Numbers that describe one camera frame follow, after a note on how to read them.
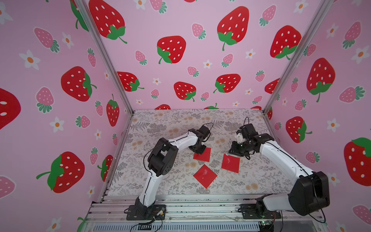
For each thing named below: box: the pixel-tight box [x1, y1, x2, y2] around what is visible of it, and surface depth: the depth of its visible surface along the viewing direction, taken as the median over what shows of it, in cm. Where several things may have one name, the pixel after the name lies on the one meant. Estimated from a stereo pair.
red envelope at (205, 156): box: [193, 147, 212, 163], surface depth 96 cm
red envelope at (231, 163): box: [221, 153, 241, 174], surface depth 94 cm
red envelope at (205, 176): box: [193, 164, 218, 189], surface depth 88 cm
